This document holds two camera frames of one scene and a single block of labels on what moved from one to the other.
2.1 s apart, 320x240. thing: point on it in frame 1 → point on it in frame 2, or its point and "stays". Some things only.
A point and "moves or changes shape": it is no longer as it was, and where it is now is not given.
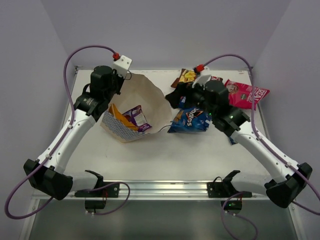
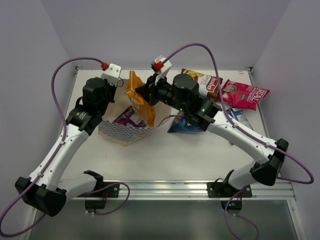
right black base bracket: x=225 y=191 stays
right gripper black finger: x=184 y=88 → x=145 y=92
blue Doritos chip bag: x=190 y=120 stays
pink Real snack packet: x=240 y=95 stays
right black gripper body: x=199 y=95 → x=163 y=92
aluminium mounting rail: x=155 y=190 stays
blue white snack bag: x=232 y=140 moves or changes shape
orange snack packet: x=114 y=111 → x=145 y=110
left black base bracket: x=94 y=197 stays
